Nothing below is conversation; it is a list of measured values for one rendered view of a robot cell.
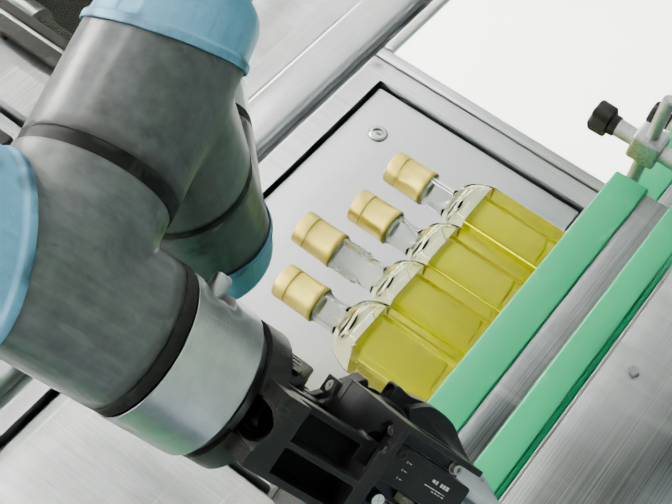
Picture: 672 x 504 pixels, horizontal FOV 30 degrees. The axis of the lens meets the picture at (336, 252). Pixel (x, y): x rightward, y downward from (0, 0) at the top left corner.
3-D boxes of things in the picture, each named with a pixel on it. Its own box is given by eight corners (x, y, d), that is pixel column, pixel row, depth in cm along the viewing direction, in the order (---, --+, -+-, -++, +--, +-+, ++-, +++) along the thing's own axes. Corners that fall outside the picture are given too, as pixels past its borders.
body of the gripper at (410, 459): (404, 609, 58) (207, 502, 53) (329, 526, 66) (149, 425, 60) (497, 473, 59) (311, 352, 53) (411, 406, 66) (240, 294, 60)
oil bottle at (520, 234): (645, 321, 119) (460, 202, 125) (663, 290, 114) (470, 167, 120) (616, 361, 116) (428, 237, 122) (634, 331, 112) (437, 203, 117)
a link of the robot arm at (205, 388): (75, 382, 58) (175, 237, 58) (152, 426, 60) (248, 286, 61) (117, 445, 52) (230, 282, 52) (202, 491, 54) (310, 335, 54)
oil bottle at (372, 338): (551, 451, 110) (356, 316, 116) (567, 422, 106) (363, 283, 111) (517, 497, 107) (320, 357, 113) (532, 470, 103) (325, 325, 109)
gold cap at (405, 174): (436, 189, 124) (400, 166, 125) (442, 167, 121) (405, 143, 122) (415, 211, 122) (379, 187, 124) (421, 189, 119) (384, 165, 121)
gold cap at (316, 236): (346, 251, 119) (309, 225, 120) (353, 229, 116) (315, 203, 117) (324, 274, 117) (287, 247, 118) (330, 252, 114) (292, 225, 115)
